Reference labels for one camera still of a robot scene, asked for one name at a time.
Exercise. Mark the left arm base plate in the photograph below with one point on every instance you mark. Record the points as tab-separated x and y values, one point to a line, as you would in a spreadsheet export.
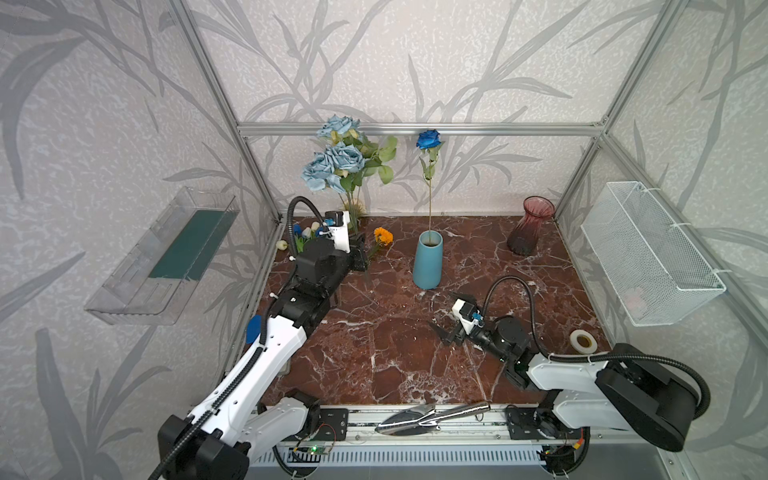
324	425

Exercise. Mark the red glass vase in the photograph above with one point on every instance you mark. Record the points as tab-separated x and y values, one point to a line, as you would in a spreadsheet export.
524	237

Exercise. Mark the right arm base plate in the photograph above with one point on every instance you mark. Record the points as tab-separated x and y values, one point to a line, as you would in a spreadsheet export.
536	424

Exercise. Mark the white tape roll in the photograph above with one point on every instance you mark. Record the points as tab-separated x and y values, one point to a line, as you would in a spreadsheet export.
583	342

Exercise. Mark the silver metal trowel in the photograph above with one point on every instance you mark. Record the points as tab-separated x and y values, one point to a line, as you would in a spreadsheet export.
426	418

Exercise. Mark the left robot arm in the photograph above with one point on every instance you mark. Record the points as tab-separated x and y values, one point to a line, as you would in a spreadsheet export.
221	436

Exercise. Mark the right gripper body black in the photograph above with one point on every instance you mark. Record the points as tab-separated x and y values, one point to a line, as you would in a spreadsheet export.
459	332

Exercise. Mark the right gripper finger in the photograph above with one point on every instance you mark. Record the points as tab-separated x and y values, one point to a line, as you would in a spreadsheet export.
454	296
455	336

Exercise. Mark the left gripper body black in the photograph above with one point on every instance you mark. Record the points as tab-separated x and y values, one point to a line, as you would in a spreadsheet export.
354	253

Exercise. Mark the teal cylindrical vase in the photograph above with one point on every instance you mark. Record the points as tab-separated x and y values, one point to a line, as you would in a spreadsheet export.
428	261

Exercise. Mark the blue hand shovel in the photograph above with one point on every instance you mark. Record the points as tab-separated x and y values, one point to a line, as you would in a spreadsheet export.
253	330

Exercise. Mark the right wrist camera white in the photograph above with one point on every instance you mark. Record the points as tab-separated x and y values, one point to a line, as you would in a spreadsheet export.
467	313

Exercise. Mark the white wire mesh basket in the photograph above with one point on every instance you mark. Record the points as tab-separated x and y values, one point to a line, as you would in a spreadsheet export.
658	274

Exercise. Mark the clear plastic wall shelf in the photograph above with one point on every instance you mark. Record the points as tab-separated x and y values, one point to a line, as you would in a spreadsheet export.
153	284

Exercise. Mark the dark blue rose stem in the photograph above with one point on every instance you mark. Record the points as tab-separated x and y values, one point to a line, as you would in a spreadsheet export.
429	144

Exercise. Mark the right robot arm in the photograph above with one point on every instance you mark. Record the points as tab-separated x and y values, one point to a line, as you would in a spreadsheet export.
623	389

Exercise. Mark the light blue rose bouquet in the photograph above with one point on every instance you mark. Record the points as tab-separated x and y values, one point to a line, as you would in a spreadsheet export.
348	158

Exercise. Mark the tulip bunch multicoloured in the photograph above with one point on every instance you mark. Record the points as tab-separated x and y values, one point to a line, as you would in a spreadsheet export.
297	238

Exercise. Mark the orange marigold flower stem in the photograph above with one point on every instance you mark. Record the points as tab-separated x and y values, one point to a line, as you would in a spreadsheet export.
383	239

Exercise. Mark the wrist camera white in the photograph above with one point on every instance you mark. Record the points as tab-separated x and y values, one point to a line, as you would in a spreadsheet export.
467	313
337	223

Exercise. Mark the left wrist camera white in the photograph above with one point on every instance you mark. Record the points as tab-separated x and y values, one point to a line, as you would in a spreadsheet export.
337	223

